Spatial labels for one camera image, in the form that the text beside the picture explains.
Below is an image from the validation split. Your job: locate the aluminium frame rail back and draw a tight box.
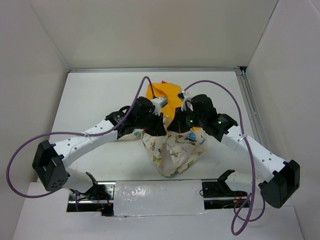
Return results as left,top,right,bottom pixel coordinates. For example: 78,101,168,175
69,67,242,73

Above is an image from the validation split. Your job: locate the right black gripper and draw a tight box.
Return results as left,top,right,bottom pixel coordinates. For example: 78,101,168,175
167,105,206,133

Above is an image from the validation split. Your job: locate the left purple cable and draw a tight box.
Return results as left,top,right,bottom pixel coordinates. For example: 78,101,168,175
5,76,157,213

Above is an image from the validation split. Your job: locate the yellow cream printed kids jacket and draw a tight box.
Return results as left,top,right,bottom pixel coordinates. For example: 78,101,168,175
119,81,207,177

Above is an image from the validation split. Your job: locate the aluminium frame rail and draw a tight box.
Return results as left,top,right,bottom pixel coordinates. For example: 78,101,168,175
235,66,270,150
69,67,242,73

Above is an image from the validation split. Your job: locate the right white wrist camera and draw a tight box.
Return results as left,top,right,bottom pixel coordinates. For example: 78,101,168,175
177,90,193,111

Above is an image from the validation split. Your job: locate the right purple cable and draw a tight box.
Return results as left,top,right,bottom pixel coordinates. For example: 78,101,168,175
183,79,266,236

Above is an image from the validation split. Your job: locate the aluminium frame rail right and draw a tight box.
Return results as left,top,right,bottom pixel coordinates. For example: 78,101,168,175
235,66,270,150

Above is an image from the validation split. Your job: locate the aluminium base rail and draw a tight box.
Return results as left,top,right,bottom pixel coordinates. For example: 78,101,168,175
66,179,248,217

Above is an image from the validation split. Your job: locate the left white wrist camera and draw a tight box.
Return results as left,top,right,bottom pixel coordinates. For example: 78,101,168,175
151,97,168,116

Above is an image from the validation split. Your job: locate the purple cable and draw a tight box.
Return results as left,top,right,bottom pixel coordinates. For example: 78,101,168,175
5,76,157,213
183,79,266,236

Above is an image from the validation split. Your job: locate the white tape sheet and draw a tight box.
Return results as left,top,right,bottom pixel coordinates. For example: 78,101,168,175
113,180,206,217

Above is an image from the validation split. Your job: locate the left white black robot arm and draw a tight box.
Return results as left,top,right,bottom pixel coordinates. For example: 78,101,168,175
32,96,168,200

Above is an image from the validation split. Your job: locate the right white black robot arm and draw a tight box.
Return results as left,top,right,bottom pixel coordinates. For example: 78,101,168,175
167,91,300,209

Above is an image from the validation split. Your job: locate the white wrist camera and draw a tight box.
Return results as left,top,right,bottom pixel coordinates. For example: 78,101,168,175
151,97,168,116
177,90,193,111

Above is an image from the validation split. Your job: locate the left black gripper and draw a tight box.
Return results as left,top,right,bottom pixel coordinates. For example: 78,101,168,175
134,109,166,137

